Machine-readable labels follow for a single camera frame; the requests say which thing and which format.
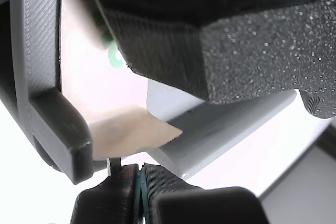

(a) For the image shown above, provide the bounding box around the grey fixture on black legs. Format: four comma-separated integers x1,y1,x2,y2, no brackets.
0,0,299,186

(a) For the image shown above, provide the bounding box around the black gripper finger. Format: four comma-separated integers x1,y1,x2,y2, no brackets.
93,0,336,119
141,163,270,224

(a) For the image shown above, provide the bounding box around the white paper card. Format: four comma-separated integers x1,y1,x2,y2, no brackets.
59,0,184,158

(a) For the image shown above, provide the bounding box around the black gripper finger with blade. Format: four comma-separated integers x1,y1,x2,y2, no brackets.
69,157,140,224

